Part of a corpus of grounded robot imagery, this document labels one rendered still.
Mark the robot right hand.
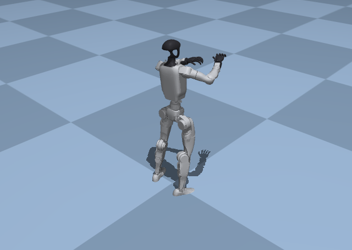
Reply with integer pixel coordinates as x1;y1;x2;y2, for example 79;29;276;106
212;53;226;68

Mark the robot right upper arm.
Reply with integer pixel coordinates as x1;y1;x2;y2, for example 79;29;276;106
179;66;215;85

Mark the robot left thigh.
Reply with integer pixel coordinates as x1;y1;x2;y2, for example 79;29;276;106
158;107;173;151

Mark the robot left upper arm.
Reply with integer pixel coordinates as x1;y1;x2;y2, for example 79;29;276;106
155;61;163;71

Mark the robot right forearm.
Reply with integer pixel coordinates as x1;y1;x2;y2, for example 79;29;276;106
207;62;220;79

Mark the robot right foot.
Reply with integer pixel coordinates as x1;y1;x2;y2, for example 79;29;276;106
173;187;195;197

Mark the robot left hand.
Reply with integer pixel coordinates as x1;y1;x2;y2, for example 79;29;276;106
180;57;203;65

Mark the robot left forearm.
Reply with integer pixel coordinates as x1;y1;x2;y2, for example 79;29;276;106
175;58;185;66

